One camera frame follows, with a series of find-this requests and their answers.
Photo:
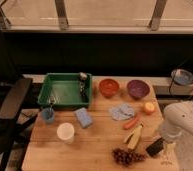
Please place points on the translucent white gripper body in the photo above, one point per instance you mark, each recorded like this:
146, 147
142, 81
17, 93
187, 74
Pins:
169, 133

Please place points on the black eraser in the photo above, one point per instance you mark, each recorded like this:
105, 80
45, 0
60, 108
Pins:
155, 147

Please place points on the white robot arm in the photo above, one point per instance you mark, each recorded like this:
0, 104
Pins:
177, 117

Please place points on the metal spoon in tray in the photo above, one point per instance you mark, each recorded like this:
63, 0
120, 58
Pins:
82, 86

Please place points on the green plastic tray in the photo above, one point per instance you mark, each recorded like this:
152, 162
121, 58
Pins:
65, 88

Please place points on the apple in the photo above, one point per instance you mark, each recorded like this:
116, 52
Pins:
149, 108

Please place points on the yellow banana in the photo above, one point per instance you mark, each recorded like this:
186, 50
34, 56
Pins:
132, 139

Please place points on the orange carrot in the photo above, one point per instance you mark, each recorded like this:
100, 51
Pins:
132, 122

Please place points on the blue crumpled cloth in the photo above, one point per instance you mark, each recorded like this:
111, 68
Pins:
122, 112

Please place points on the bunch of dark grapes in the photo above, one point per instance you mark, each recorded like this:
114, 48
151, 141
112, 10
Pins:
126, 157

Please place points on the purple bowl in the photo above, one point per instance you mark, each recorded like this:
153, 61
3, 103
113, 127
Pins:
138, 89

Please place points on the grey round plate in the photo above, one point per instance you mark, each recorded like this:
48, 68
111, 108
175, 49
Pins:
182, 77

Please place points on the orange bowl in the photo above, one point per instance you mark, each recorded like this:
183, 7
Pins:
108, 87

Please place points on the blue sponge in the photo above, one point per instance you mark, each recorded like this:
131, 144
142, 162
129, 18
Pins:
83, 117

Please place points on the wooden cutting board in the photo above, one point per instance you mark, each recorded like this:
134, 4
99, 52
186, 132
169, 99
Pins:
92, 147

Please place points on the white paper cup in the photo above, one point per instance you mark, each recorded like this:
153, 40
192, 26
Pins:
66, 132

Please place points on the small blue cup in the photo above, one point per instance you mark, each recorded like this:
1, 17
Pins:
47, 115

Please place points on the metal fork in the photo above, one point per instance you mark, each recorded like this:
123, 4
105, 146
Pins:
51, 101

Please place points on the black office chair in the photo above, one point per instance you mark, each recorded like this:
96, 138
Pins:
10, 109

